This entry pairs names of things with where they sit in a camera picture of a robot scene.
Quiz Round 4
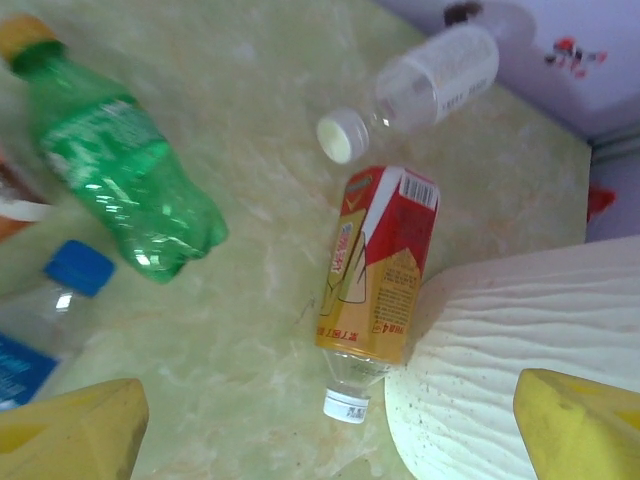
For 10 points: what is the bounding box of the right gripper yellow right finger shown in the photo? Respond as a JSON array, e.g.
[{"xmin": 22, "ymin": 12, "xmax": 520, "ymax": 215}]
[{"xmin": 514, "ymin": 368, "xmax": 640, "ymax": 480}]

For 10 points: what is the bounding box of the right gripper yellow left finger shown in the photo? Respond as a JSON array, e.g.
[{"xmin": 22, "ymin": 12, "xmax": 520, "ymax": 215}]
[{"xmin": 0, "ymin": 378, "xmax": 150, "ymax": 480}]

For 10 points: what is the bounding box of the clear bottle blue label blue cap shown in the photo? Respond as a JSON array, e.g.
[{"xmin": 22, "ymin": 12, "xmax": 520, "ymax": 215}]
[{"xmin": 0, "ymin": 238, "xmax": 117, "ymax": 411}]

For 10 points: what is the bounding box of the bottle with orange brown label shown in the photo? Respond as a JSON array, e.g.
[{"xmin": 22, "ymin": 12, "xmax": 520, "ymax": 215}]
[{"xmin": 0, "ymin": 144, "xmax": 56, "ymax": 244}]

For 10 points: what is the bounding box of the clear bottle red yellow label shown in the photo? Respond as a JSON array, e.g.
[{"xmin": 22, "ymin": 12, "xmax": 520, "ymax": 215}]
[{"xmin": 313, "ymin": 164, "xmax": 442, "ymax": 425}]

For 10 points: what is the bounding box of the green plastic bottle yellow cap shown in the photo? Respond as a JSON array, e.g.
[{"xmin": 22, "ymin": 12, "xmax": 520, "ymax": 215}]
[{"xmin": 0, "ymin": 13, "xmax": 230, "ymax": 286}]

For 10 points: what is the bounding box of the clear bottle white text label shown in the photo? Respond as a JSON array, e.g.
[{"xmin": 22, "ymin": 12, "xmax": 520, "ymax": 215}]
[{"xmin": 315, "ymin": 22, "xmax": 501, "ymax": 165}]

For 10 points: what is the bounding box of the white ribbed plastic bin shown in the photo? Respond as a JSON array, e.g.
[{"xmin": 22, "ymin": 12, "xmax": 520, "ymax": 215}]
[{"xmin": 383, "ymin": 234, "xmax": 640, "ymax": 480}]

